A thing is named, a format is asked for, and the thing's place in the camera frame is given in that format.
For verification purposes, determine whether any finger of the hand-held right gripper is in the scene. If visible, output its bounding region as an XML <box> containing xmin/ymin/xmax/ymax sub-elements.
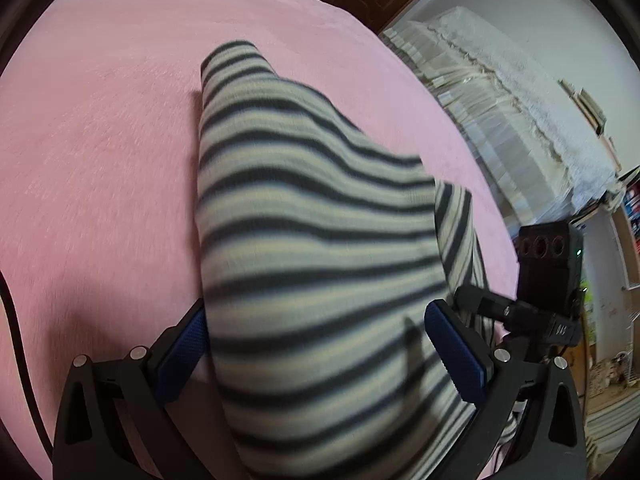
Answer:
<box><xmin>454</xmin><ymin>285</ymin><xmax>521</xmax><ymax>324</ymax></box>

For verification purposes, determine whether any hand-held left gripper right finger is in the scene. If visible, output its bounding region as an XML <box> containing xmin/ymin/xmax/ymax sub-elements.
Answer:
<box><xmin>424</xmin><ymin>300</ymin><xmax>587</xmax><ymax>480</ymax></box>

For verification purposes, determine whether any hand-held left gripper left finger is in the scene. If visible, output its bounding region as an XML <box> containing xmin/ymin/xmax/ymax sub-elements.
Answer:
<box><xmin>52</xmin><ymin>300</ymin><xmax>213</xmax><ymax>480</ymax></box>

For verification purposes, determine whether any black and white striped shirt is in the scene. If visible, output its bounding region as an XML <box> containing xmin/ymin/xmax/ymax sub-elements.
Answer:
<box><xmin>196</xmin><ymin>40</ymin><xmax>518</xmax><ymax>480</ymax></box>

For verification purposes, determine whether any bookshelf with books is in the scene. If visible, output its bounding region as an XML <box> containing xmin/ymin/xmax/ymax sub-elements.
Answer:
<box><xmin>607</xmin><ymin>165</ymin><xmax>640</xmax><ymax>261</ymax></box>

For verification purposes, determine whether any stack of books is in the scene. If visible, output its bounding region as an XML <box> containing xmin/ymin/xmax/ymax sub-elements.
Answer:
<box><xmin>557</xmin><ymin>77</ymin><xmax>624</xmax><ymax>173</ymax></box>

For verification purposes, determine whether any white lace cover cloth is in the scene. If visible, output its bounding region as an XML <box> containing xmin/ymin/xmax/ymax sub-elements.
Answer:
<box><xmin>430</xmin><ymin>6</ymin><xmax>619</xmax><ymax>207</ymax></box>

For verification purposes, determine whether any pink plush bed blanket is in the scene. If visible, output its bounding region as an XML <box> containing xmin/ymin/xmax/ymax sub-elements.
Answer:
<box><xmin>0</xmin><ymin>0</ymin><xmax>521</xmax><ymax>480</ymax></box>

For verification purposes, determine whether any black cable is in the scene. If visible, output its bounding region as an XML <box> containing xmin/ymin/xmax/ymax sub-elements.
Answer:
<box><xmin>0</xmin><ymin>270</ymin><xmax>55</xmax><ymax>453</ymax></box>

